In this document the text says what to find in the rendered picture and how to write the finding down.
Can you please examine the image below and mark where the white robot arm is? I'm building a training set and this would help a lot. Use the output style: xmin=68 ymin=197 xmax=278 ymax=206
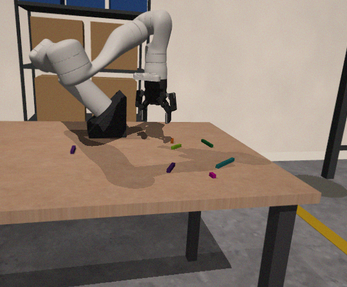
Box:
xmin=29 ymin=10 xmax=172 ymax=117

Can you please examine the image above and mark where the turquoise rod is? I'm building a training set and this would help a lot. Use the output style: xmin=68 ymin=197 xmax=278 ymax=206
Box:
xmin=216 ymin=157 xmax=235 ymax=169

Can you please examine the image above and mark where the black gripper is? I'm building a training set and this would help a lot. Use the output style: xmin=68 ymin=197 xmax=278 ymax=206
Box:
xmin=135 ymin=79 xmax=177 ymax=124

